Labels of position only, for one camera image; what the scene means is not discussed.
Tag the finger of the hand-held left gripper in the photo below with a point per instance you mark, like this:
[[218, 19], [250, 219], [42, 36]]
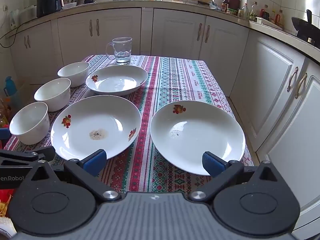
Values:
[[25, 156]]

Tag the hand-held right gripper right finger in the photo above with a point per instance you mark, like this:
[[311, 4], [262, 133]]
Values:
[[215, 165]]

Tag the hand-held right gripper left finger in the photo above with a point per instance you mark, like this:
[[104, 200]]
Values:
[[95, 161]]

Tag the white plate fruit print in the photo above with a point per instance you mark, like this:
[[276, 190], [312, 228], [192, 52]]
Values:
[[100, 120], [195, 142], [117, 82]]

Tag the white ceramic bowl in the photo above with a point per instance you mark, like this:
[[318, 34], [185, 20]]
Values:
[[53, 95], [30, 125], [75, 73]]

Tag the red snack bag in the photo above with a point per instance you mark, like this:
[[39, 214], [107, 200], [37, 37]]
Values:
[[6, 197]]

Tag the blue thermos jug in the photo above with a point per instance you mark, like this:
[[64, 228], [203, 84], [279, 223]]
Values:
[[10, 87]]

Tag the patterned striped tablecloth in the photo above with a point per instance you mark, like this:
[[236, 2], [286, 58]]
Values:
[[175, 80]]

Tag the clear glass mug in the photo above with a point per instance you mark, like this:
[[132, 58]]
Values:
[[122, 52]]

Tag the white electric kettle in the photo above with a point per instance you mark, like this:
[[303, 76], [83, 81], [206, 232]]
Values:
[[14, 20]]

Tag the white countertop appliance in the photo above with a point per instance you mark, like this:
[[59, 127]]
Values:
[[28, 15]]

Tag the white rectangular tray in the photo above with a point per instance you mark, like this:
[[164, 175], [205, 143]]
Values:
[[270, 23]]

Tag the clear condiment bottle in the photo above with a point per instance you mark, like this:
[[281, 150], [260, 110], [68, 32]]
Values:
[[253, 12], [245, 12]]

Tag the dark blue air fryer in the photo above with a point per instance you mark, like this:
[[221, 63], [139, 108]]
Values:
[[48, 2]]

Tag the dark sauce bottle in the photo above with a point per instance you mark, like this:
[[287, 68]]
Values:
[[225, 5]]

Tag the black wok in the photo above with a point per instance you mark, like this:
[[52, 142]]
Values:
[[303, 27]]

